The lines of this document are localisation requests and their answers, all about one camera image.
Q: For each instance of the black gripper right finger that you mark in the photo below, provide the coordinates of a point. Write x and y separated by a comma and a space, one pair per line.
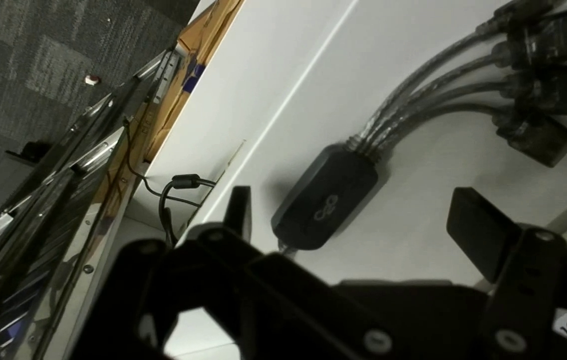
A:
480, 230

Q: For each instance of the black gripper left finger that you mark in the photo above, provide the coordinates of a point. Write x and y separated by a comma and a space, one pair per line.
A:
239, 211

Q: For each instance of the wooden table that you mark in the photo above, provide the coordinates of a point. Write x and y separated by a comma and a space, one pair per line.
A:
185, 72

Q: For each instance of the white metal shelf cabinet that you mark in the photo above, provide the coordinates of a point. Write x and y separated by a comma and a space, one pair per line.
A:
376, 87

